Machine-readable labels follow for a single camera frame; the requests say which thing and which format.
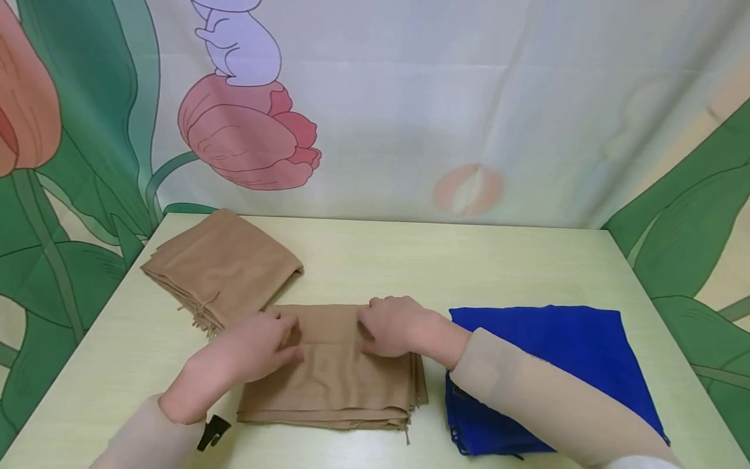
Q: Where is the person's left hand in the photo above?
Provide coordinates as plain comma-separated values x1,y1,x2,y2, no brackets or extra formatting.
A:
158,309,305,425

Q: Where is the person's right hand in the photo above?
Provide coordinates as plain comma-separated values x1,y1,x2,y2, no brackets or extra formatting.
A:
357,295,473,371

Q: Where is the tan scarf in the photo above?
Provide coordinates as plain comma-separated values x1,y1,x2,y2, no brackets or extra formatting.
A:
140,208,305,339
236,304,429,446

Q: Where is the person's right forearm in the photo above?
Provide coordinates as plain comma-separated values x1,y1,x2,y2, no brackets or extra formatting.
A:
449,327,686,469

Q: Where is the person's left forearm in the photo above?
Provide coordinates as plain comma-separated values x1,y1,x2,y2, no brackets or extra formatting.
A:
88,393,207,469

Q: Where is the folded blue scarf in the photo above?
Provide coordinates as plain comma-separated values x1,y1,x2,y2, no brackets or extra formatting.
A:
444,305,671,459

